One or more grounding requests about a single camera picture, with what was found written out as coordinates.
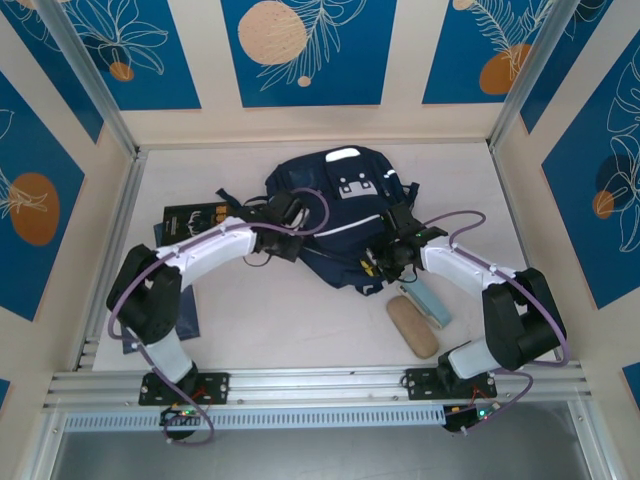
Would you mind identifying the navy blue backpack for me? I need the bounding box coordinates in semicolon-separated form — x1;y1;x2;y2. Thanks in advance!
215;144;420;299

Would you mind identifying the beige glasses case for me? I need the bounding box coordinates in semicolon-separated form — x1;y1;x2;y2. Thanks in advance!
386;295;440;359

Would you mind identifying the black book gold text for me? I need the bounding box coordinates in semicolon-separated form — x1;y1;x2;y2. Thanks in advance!
162;201;242;237

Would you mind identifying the navy blue notebook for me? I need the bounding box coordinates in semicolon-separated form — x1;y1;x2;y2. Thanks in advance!
151;219;201;342

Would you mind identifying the light blue pencil case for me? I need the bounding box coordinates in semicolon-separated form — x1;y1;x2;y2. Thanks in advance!
397;279;453;330

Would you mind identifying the grey metal shelf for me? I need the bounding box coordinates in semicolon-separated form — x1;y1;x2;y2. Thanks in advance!
49;402;601;480

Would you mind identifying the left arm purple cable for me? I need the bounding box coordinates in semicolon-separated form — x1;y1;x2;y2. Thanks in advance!
107;187;331;445

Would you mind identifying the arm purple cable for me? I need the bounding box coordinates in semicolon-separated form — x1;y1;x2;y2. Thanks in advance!
422;209;571;436
107;187;331;445

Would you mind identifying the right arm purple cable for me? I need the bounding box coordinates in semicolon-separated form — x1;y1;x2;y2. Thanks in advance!
422;209;571;436

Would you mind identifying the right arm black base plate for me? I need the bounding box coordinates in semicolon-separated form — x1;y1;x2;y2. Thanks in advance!
404;367;500;401

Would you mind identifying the right aluminium table rail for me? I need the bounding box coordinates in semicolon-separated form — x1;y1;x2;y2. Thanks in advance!
487;144;564;362

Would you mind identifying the aluminium table rail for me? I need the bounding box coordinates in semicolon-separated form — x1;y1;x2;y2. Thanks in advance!
487;144;564;362
74;144;149;371

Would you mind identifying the aluminium mounting rail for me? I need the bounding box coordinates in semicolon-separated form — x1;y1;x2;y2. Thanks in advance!
42;362;596;411

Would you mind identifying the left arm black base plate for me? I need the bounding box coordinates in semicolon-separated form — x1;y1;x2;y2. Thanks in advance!
138;371;232;406

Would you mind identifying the left aluminium table rail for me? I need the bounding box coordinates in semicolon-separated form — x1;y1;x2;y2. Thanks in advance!
74;144;149;371

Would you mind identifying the grey slotted cable duct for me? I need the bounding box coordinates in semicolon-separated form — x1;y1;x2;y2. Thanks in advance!
64;404;449;431

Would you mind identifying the right aluminium frame post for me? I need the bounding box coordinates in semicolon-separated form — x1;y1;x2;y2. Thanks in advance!
488;0;576;151

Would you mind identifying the aluminium frame post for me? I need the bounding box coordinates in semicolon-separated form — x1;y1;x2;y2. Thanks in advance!
488;0;576;151
37;0;139;156

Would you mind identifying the left aluminium frame post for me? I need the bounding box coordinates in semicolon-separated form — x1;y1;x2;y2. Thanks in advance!
37;0;139;156

